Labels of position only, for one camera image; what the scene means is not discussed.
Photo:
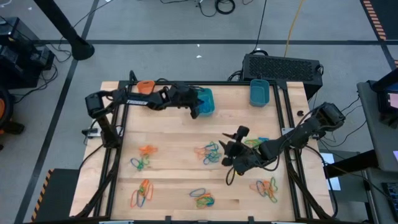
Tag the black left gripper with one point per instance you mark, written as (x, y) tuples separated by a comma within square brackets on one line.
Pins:
[(182, 95)]

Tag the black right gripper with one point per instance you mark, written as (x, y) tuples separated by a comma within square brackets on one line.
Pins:
[(244, 158)]

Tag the blue rubber band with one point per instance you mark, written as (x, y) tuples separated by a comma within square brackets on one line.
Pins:
[(140, 199), (212, 203), (209, 101), (190, 193), (262, 193), (263, 139), (206, 105), (208, 160), (134, 162)]

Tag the green rubber band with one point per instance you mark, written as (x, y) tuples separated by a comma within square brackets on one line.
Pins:
[(208, 199), (273, 197), (205, 202), (212, 145), (142, 188), (250, 142), (140, 166), (217, 157), (144, 160), (273, 183), (257, 143)]

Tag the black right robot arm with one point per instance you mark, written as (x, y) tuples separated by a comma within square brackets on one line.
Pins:
[(298, 133)]

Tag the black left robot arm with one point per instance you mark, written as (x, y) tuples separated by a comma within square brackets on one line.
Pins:
[(136, 99)]

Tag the light teal plastic basket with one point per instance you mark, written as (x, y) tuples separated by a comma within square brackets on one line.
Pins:
[(206, 114)]

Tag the orange plastic basket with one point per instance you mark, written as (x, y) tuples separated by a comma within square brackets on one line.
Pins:
[(145, 86)]

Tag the dark teal plastic basket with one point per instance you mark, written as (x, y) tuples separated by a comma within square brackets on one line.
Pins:
[(259, 93)]

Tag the silver mounting plate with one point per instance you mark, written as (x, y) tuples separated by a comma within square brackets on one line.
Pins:
[(287, 130), (119, 130)]

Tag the black perforated computer case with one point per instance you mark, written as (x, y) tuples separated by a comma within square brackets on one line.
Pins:
[(280, 71)]

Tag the small black white device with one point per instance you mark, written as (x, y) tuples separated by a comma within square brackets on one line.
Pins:
[(90, 133)]

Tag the black desk beam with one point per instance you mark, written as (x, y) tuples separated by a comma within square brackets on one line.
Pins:
[(351, 163)]

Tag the black stand pole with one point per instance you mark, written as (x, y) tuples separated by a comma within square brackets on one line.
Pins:
[(62, 25)]

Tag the dark grey desk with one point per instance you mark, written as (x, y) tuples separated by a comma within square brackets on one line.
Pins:
[(376, 199)]

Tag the black yellow-striped floor mat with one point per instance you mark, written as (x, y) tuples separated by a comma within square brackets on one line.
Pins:
[(59, 196)]

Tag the dark laptop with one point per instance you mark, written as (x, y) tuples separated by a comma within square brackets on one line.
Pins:
[(388, 99)]

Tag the black equipment cart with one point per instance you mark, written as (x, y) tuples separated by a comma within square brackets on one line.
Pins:
[(18, 53)]

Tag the black keyboard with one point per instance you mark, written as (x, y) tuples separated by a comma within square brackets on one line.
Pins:
[(391, 196)]

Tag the orange black machine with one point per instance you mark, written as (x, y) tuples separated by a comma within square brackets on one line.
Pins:
[(3, 112)]

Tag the black orange-striped floor mat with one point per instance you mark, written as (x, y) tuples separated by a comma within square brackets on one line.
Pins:
[(382, 15)]

